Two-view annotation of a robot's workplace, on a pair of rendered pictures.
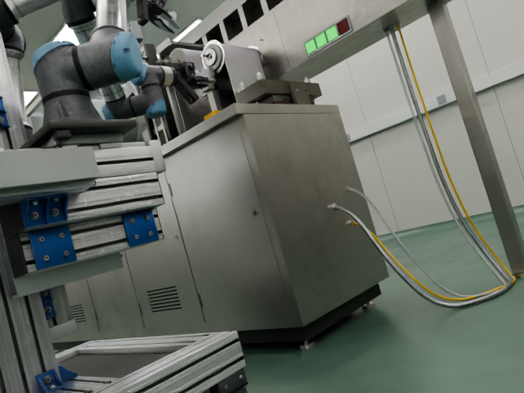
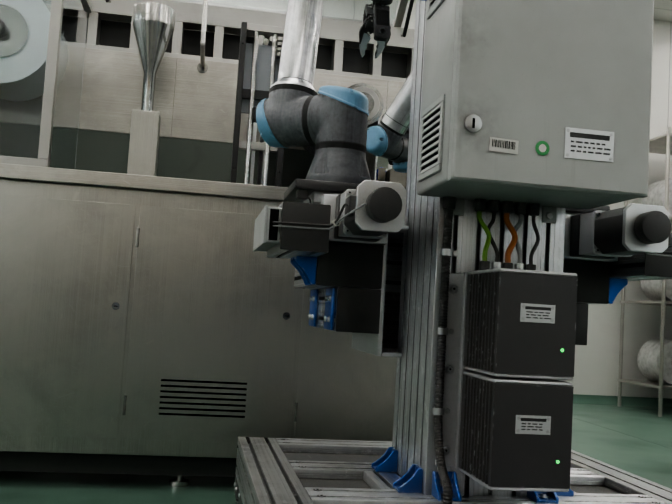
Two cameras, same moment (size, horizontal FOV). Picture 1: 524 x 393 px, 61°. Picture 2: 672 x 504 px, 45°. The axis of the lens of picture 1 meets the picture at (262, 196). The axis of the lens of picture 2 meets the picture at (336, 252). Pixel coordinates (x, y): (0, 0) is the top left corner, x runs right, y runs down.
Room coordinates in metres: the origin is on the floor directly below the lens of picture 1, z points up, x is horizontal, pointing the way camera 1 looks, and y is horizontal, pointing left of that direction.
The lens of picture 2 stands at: (0.35, 2.20, 0.55)
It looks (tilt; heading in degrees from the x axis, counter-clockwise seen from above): 4 degrees up; 308
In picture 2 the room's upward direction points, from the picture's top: 3 degrees clockwise
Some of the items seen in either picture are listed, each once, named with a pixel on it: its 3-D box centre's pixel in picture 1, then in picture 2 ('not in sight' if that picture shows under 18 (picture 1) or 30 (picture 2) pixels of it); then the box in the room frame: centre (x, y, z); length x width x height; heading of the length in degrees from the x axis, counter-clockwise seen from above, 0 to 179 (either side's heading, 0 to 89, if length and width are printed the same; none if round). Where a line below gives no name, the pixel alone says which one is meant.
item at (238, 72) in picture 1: (249, 81); (370, 151); (2.00, -0.09, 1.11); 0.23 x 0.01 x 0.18; 137
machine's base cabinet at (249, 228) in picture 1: (157, 263); (57, 329); (2.63, 0.69, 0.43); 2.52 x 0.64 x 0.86; 47
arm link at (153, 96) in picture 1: (149, 102); (403, 151); (1.60, 0.30, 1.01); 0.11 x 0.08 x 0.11; 90
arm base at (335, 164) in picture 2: not in sight; (339, 168); (1.46, 0.78, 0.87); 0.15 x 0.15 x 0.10
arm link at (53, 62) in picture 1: (62, 72); not in sight; (1.13, 0.41, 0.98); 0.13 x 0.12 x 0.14; 90
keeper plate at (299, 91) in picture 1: (300, 93); not in sight; (1.90, -0.28, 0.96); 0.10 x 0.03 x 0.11; 137
